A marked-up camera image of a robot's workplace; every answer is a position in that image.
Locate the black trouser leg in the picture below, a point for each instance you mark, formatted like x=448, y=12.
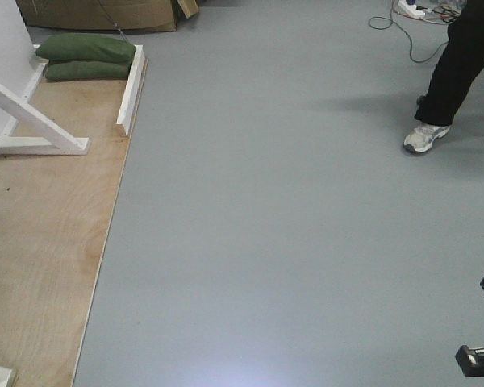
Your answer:
x=460, y=63

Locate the white sneaker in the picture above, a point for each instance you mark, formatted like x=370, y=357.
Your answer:
x=422, y=137

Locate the upper green sandbag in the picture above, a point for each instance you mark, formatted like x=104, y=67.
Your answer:
x=84, y=46

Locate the white power strip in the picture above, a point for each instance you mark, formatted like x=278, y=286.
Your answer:
x=412, y=10

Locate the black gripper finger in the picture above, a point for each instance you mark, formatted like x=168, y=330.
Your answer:
x=471, y=361

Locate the plywood base board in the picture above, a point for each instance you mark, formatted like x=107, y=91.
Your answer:
x=55, y=216

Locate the white wooden frame brace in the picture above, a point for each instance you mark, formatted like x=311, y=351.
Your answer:
x=52, y=139

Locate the lower green sandbag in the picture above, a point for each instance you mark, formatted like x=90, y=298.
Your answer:
x=85, y=70

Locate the green sandbag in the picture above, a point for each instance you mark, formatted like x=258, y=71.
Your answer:
x=85, y=70
x=84, y=46

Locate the open cardboard box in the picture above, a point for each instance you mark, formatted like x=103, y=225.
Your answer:
x=130, y=15

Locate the white wooden edge rail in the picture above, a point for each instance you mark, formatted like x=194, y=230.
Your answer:
x=132, y=91

